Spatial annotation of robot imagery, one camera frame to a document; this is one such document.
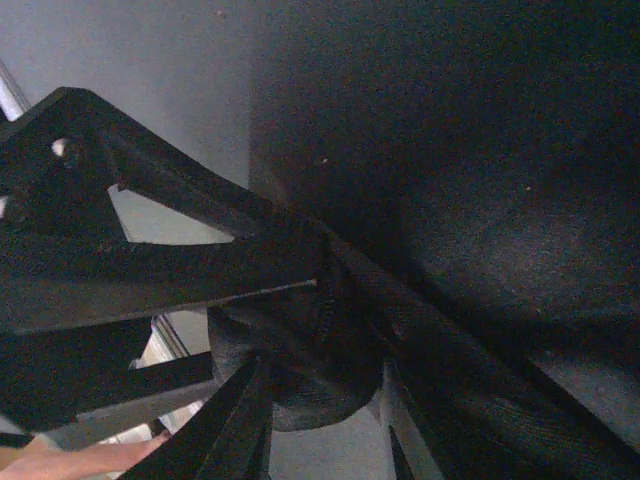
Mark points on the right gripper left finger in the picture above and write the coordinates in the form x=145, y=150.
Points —
x=228, y=438

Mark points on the black necktie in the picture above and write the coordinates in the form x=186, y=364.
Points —
x=516, y=411

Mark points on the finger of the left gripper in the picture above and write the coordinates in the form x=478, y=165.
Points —
x=105, y=378
x=106, y=221

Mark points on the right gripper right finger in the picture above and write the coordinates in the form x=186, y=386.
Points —
x=418, y=441

